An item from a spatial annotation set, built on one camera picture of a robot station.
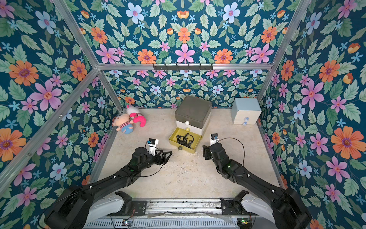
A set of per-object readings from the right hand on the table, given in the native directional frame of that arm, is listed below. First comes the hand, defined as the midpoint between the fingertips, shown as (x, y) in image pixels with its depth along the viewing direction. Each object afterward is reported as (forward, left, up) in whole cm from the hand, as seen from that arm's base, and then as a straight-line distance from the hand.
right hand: (207, 144), depth 83 cm
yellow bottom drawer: (+9, +23, -10) cm, 27 cm away
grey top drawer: (+12, +9, +6) cm, 16 cm away
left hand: (-4, +23, -2) cm, 24 cm away
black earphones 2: (+10, +17, -11) cm, 23 cm away
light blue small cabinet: (+27, -27, +1) cm, 38 cm away
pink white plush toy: (+26, +53, -3) cm, 60 cm away
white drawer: (+13, +11, 0) cm, 16 cm away
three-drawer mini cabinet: (+16, +10, +8) cm, 20 cm away
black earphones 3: (+6, +13, -12) cm, 18 cm away
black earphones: (+9, +11, -12) cm, 19 cm away
